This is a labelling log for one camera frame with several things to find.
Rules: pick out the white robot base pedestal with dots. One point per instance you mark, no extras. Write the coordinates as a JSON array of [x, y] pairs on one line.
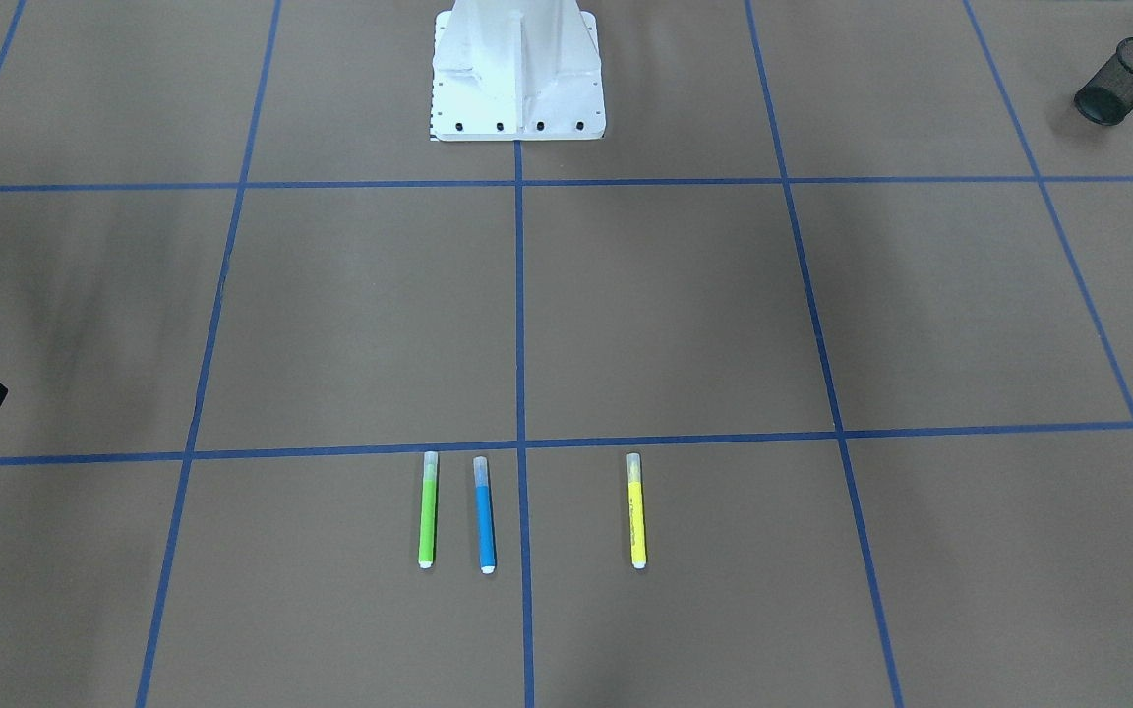
[[517, 71]]

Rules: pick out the blue highlighter pen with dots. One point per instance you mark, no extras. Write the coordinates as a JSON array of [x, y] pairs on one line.
[[485, 521]]

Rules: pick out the yellow highlighter pen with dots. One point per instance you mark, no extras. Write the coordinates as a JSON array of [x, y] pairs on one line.
[[638, 553]]

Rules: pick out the black mesh pen cup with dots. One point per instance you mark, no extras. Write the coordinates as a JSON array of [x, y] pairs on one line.
[[1107, 97]]

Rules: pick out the green highlighter pen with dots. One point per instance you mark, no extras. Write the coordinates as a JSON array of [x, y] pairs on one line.
[[428, 512]]

